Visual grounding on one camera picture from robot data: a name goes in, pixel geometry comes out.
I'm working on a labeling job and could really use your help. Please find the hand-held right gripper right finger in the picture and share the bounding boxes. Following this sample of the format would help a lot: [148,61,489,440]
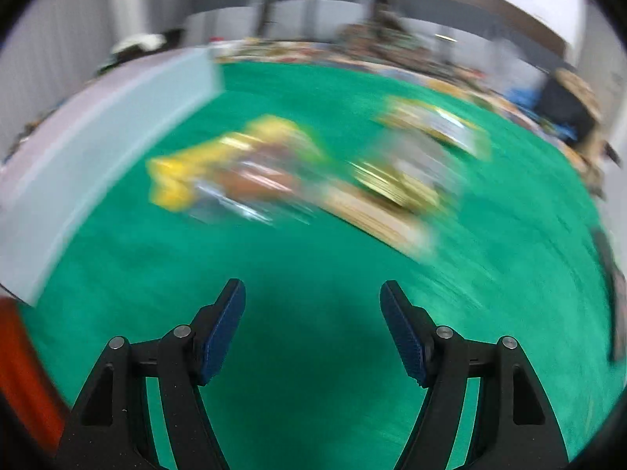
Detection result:
[379,280,571,470]

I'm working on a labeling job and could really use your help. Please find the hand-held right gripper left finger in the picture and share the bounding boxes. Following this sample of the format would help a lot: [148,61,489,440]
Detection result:
[55,278,246,470]

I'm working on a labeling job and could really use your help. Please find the beige biscuit packet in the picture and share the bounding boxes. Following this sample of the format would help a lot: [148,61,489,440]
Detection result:
[318,179,437,260]

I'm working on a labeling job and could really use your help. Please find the clear brown sausage packet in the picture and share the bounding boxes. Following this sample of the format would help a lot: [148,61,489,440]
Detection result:
[188,157,319,228]

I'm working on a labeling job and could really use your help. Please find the gold green pickle bag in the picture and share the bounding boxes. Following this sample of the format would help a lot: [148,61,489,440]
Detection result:
[350,127,464,216]

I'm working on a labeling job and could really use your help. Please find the plain yellow snack bag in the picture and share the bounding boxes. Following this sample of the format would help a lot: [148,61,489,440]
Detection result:
[147,115,324,211]

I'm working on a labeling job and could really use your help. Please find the yellow snack packet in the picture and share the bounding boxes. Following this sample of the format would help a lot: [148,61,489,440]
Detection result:
[375,95,491,160]

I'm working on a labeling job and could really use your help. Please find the green floral blanket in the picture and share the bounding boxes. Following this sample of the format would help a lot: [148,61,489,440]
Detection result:
[20,61,627,470]

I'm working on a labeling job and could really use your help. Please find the black bag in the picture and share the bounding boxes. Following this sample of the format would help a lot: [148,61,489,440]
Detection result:
[534,76,596,145]

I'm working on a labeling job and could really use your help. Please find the dark floral cloth bundle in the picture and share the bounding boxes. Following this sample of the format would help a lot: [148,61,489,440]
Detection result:
[338,0,432,60]

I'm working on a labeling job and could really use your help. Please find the grey banded pillow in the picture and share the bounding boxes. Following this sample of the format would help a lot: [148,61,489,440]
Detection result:
[188,0,275,42]
[294,0,378,42]

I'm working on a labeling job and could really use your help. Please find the grey curtain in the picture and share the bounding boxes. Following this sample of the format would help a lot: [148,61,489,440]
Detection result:
[0,0,192,157]

